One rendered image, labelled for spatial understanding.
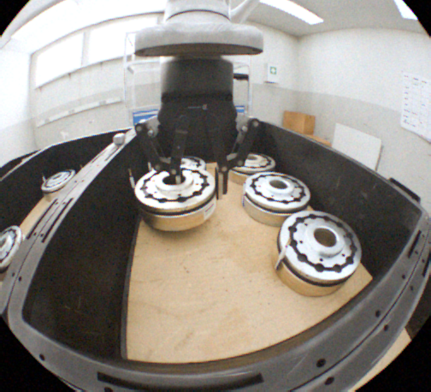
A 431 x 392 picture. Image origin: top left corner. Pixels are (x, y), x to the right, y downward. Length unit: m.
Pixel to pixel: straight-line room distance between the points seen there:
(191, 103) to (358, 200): 0.22
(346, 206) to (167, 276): 0.23
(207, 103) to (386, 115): 3.05
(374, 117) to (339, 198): 2.98
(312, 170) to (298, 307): 0.20
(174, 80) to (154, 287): 0.19
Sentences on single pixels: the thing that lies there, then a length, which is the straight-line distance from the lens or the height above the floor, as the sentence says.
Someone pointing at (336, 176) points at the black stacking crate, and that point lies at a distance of 0.24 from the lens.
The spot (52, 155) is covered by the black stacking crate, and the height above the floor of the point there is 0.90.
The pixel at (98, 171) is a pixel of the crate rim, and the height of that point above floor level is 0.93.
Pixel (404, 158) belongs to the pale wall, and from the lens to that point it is 3.05.
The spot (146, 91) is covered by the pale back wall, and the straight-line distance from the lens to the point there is 3.03.
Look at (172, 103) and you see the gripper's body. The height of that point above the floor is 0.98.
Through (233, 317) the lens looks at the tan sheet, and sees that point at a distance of 0.16.
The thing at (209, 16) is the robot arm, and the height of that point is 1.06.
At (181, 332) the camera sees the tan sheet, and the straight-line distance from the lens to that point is 0.16.
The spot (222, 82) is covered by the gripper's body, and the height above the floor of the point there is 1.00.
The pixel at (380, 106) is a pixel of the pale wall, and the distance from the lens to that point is 3.17.
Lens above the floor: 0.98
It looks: 27 degrees down
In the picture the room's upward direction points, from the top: straight up
